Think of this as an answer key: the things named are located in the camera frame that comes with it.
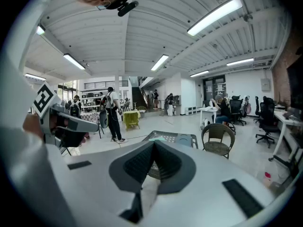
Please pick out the yellow-green covered chair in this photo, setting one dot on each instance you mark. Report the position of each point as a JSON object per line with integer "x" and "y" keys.
{"x": 131, "y": 117}

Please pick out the table with checkered cloth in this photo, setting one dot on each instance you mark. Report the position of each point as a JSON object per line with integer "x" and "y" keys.
{"x": 88, "y": 116}

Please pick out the grey electrical panel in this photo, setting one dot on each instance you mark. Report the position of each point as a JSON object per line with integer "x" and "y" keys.
{"x": 265, "y": 84}

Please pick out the clear container with red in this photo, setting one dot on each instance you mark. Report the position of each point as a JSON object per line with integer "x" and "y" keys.
{"x": 267, "y": 178}

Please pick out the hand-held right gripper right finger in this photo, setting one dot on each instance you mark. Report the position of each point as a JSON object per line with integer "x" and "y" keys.
{"x": 201, "y": 174}

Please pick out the black head-mounted camera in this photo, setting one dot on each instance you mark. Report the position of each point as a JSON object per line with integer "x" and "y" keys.
{"x": 126, "y": 7}

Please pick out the dark glass door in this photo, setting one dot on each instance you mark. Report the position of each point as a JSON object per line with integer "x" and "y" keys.
{"x": 215, "y": 86}

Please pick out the white desk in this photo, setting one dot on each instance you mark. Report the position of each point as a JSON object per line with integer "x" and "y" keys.
{"x": 282, "y": 122}
{"x": 207, "y": 110}

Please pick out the white shelf rack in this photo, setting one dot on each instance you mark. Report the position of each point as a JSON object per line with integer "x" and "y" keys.
{"x": 91, "y": 100}

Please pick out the black monitor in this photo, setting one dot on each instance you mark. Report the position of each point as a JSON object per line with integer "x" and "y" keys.
{"x": 296, "y": 84}

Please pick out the black office chair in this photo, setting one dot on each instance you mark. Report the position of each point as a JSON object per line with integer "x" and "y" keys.
{"x": 236, "y": 107}
{"x": 267, "y": 117}
{"x": 257, "y": 105}

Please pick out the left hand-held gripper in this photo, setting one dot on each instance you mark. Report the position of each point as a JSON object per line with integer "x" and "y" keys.
{"x": 43, "y": 98}

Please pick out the white drawer unit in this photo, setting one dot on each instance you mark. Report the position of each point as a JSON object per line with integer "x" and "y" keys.
{"x": 190, "y": 110}

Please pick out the teal packet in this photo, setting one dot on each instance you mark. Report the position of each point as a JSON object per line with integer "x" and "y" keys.
{"x": 156, "y": 139}

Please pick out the person's white t-shirt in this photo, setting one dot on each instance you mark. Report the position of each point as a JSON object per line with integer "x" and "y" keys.
{"x": 19, "y": 162}

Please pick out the black round-backed chair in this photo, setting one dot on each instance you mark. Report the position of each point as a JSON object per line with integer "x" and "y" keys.
{"x": 104, "y": 119}

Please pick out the dark staircase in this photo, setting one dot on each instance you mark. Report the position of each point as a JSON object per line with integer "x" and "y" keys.
{"x": 138, "y": 96}

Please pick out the person's left forearm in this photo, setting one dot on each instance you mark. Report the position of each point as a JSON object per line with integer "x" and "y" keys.
{"x": 32, "y": 125}

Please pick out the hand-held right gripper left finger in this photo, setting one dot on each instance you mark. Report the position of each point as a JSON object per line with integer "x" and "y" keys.
{"x": 94, "y": 181}

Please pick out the dark wicker basket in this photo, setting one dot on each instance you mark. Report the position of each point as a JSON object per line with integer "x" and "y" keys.
{"x": 170, "y": 137}

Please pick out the long ceiling light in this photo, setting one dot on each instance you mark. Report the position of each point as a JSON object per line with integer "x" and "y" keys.
{"x": 199, "y": 73}
{"x": 35, "y": 76}
{"x": 214, "y": 15}
{"x": 40, "y": 29}
{"x": 239, "y": 61}
{"x": 159, "y": 61}
{"x": 73, "y": 61}

